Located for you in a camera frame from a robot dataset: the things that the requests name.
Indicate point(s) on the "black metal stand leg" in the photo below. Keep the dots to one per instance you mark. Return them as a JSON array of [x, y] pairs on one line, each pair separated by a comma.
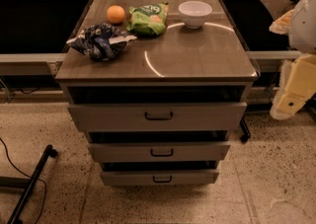
[[26, 184]]

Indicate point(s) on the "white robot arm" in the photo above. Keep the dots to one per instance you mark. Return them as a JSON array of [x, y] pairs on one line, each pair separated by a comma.
[[300, 26]]

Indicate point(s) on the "grey drawer cabinet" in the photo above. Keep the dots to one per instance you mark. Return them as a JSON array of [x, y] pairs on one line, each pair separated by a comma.
[[181, 66]]

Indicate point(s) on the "grey bottom drawer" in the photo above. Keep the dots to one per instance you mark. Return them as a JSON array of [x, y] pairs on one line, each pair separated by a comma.
[[160, 178]]

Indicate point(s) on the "black cabinet caster leg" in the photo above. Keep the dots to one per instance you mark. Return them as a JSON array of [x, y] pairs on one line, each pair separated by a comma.
[[246, 132]]

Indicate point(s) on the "blue crumpled chip bag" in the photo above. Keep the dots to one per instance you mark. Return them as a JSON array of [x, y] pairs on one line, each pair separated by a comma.
[[101, 42]]

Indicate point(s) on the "white bowl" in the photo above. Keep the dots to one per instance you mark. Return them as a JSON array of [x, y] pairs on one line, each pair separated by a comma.
[[194, 13]]

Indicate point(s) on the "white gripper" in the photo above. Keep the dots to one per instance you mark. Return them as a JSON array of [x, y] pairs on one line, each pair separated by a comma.
[[304, 26]]

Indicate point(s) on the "orange fruit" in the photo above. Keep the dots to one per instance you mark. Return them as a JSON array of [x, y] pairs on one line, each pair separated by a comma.
[[115, 14]]

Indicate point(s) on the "grey top drawer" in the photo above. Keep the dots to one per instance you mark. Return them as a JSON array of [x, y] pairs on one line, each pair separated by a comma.
[[157, 117]]

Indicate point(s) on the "green snack bag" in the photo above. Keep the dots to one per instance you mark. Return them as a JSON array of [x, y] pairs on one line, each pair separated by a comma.
[[148, 20]]

